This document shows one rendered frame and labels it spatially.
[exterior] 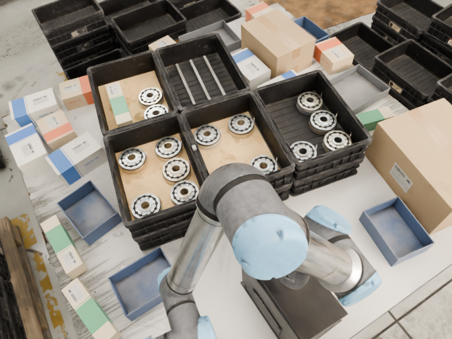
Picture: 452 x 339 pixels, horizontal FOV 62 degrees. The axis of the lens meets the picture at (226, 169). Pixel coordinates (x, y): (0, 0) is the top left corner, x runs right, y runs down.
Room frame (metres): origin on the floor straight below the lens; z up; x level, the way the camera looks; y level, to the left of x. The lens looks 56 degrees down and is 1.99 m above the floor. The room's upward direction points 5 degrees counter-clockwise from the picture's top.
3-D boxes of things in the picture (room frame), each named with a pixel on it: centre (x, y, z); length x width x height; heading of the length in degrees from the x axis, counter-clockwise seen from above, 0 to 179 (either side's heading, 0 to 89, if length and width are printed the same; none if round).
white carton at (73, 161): (0.95, 0.61, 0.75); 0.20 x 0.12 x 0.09; 127
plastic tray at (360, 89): (1.21, -0.61, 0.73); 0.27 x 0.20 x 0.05; 119
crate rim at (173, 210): (0.76, 0.25, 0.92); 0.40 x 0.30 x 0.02; 16
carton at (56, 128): (1.12, 0.73, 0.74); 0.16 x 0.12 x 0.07; 30
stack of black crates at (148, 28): (2.11, 0.40, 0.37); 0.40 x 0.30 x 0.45; 117
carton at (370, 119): (1.02, -0.61, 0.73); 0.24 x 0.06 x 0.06; 102
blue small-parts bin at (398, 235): (0.51, -0.58, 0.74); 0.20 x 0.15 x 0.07; 18
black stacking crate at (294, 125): (0.92, -0.33, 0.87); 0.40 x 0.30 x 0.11; 16
